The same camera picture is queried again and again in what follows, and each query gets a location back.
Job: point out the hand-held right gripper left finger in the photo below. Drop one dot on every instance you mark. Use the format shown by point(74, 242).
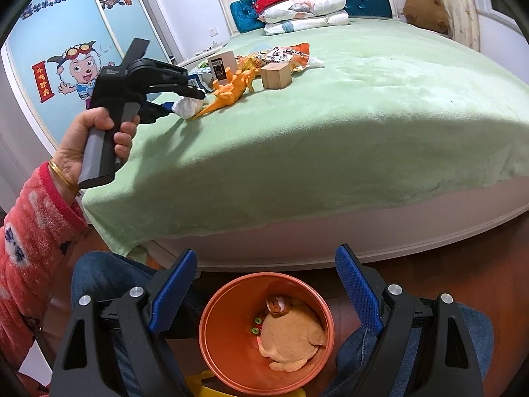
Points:
point(173, 291)

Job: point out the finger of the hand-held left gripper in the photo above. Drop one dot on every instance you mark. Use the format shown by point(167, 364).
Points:
point(159, 111)
point(173, 87)

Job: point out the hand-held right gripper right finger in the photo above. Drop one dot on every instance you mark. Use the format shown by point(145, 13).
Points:
point(356, 286)

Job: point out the orange plastic bin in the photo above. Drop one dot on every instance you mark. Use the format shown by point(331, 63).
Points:
point(225, 339)

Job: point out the person's left forearm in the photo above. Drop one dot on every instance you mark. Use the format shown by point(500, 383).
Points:
point(33, 256)

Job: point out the person's left hand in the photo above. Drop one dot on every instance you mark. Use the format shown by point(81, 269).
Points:
point(74, 149)

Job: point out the blue white packet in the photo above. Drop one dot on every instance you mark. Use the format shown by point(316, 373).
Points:
point(202, 80)

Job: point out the white nightstand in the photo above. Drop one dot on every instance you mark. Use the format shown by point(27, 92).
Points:
point(198, 56)

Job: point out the white box with dark print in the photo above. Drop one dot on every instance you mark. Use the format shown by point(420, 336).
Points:
point(221, 64)

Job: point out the white bed base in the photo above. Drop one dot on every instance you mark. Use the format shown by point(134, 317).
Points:
point(372, 235)

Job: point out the orange toy dinosaur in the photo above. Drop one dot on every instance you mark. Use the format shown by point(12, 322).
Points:
point(229, 91)

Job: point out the blue cartoon wardrobe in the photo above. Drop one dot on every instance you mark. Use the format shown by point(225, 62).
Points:
point(45, 49)

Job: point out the tan plush toy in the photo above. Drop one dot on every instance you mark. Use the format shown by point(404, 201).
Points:
point(289, 335)

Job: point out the small green toy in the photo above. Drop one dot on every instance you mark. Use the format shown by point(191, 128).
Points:
point(256, 326)

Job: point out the yellow plastic object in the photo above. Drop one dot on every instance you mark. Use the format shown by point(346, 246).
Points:
point(206, 384)

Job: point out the wooden block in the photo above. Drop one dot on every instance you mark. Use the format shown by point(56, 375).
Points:
point(276, 76)

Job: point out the colourful patterned cloth toy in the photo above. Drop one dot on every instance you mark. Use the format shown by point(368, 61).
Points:
point(281, 56)

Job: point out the small white tissue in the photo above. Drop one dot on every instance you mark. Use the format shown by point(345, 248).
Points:
point(316, 62)

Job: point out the green bed blanket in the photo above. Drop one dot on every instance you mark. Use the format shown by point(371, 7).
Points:
point(330, 140)

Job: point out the folded white floral quilt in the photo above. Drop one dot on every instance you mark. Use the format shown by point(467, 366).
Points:
point(314, 22)

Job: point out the white floral pillow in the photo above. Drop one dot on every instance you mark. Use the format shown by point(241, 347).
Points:
point(314, 6)

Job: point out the brown teddy bear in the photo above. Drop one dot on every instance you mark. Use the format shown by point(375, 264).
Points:
point(425, 6)

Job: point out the floral curtain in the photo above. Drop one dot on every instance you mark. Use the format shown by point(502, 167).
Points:
point(458, 0)

